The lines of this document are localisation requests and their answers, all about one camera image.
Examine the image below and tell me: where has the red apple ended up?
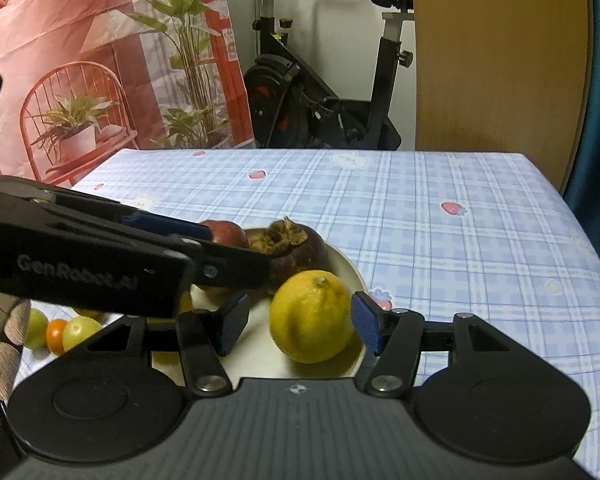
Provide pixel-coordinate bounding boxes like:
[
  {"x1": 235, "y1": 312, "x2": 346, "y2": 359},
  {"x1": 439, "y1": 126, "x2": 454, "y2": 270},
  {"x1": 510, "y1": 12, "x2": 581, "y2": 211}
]
[{"x1": 201, "y1": 220, "x2": 250, "y2": 249}]

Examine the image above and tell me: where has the yellow lemon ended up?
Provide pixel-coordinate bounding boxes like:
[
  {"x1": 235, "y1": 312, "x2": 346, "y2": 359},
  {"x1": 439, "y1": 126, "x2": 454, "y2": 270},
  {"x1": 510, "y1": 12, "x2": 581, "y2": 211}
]
[
  {"x1": 147, "y1": 290, "x2": 193, "y2": 324},
  {"x1": 268, "y1": 270, "x2": 354, "y2": 364}
]

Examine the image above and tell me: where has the dark purple mangosteen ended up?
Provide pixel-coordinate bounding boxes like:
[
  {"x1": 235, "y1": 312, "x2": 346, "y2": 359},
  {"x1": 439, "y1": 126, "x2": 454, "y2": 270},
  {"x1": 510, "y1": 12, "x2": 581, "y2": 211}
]
[{"x1": 246, "y1": 217, "x2": 327, "y2": 294}]

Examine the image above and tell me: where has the orange tangerine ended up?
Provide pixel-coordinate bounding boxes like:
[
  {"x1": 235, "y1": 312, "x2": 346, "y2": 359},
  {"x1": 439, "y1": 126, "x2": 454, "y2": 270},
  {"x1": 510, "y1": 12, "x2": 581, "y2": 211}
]
[{"x1": 45, "y1": 318, "x2": 68, "y2": 356}]

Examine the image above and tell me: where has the gloved left hand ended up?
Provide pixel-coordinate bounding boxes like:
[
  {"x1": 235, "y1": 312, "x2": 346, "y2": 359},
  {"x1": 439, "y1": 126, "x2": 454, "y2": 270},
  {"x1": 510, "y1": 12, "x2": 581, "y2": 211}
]
[{"x1": 0, "y1": 288, "x2": 32, "y2": 453}]

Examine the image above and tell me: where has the beige round plate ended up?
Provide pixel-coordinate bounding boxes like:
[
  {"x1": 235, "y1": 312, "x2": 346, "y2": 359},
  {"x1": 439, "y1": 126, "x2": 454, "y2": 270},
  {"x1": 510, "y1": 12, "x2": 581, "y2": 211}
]
[{"x1": 152, "y1": 245, "x2": 366, "y2": 394}]

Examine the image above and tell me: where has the yellow green round fruit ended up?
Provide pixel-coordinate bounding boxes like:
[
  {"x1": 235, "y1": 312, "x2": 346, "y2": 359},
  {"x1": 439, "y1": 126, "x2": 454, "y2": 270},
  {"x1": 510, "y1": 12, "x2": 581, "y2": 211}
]
[{"x1": 62, "y1": 316, "x2": 102, "y2": 351}]

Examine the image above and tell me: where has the brownish green orange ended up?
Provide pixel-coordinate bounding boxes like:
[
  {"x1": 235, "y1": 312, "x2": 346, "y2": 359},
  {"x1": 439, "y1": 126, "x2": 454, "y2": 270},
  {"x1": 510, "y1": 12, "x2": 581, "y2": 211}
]
[{"x1": 73, "y1": 308, "x2": 104, "y2": 321}]

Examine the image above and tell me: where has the blue plaid tablecloth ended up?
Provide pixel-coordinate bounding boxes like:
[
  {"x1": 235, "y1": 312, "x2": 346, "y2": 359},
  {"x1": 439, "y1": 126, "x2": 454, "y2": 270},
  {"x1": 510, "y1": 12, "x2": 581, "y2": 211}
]
[{"x1": 9, "y1": 148, "x2": 600, "y2": 480}]

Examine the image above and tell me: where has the printed backdrop cloth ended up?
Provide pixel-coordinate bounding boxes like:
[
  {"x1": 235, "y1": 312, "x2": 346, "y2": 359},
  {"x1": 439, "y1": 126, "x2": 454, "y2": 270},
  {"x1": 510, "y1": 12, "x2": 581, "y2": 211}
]
[{"x1": 0, "y1": 0, "x2": 253, "y2": 185}]

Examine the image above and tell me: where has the black exercise bike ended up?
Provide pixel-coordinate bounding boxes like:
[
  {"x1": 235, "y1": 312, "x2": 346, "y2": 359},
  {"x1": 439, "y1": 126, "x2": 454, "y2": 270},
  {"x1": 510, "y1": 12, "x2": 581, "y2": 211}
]
[{"x1": 227, "y1": 0, "x2": 416, "y2": 151}]

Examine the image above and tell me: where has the wooden door panel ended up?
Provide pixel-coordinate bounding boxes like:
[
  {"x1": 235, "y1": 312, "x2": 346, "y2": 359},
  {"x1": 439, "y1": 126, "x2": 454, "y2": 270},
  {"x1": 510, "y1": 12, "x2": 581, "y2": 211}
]
[{"x1": 415, "y1": 0, "x2": 592, "y2": 190}]

